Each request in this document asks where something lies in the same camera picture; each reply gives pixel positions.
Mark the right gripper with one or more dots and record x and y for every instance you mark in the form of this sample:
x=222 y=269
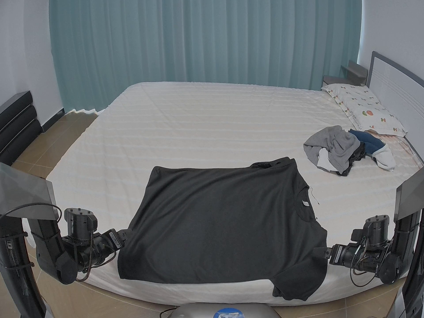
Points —
x=346 y=256

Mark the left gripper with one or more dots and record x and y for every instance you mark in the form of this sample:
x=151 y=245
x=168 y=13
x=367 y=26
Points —
x=106 y=247

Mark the black T-shirt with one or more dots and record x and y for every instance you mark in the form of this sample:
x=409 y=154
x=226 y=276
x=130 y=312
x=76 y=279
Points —
x=225 y=224

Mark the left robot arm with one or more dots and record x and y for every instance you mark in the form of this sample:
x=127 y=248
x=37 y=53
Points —
x=46 y=240

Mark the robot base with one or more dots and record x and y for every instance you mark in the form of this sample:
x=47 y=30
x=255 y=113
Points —
x=225 y=311

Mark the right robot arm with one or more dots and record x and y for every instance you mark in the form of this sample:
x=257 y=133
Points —
x=405 y=240

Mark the pile of clothes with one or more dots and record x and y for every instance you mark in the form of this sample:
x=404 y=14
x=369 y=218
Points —
x=334 y=144

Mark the bed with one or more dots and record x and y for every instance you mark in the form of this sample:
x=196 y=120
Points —
x=215 y=121

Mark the blue and white garment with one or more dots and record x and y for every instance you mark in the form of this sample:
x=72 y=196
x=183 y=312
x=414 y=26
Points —
x=369 y=142

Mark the white printed pillow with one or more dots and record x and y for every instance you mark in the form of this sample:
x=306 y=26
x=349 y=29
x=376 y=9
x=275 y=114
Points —
x=367 y=108

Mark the grey bedside table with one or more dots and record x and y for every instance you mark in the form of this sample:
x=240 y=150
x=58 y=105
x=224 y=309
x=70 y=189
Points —
x=352 y=71

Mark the blue-green curtain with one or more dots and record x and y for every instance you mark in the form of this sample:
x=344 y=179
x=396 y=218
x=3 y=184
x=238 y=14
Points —
x=198 y=28

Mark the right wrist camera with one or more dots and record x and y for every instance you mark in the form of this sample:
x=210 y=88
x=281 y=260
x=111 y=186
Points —
x=357 y=236

